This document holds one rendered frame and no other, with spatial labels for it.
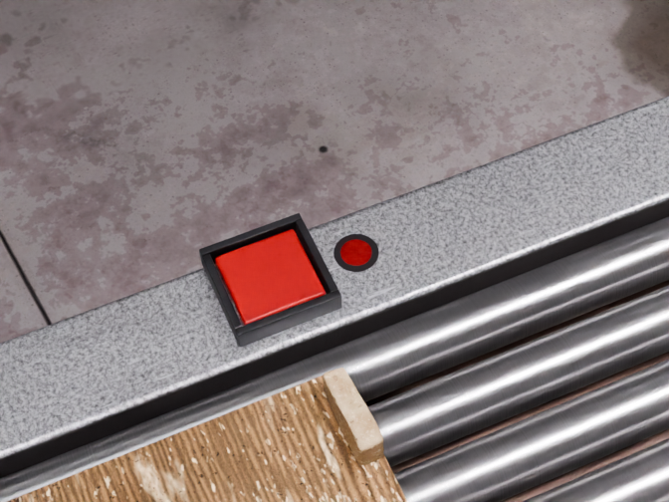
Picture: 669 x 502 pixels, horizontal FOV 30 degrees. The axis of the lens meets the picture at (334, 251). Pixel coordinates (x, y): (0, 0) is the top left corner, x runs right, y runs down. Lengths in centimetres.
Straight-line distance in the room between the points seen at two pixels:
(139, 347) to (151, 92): 139
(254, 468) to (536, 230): 27
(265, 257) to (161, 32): 147
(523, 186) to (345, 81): 130
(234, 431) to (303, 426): 4
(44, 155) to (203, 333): 133
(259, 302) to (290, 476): 13
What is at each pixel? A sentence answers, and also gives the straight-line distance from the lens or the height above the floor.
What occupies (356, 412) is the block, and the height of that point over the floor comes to 96.
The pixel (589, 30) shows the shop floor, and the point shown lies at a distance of 231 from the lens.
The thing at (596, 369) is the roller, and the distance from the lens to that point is 86.
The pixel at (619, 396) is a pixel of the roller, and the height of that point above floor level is 92.
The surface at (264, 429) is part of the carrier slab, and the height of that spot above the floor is 94.
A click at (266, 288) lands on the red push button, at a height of 93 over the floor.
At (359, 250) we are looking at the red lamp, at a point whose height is 92.
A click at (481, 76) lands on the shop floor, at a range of 221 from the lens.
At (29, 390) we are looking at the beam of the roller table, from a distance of 86.
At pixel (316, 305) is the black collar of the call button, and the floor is 93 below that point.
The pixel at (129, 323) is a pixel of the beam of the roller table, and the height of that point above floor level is 91.
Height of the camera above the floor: 165
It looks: 56 degrees down
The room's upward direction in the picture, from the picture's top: 3 degrees counter-clockwise
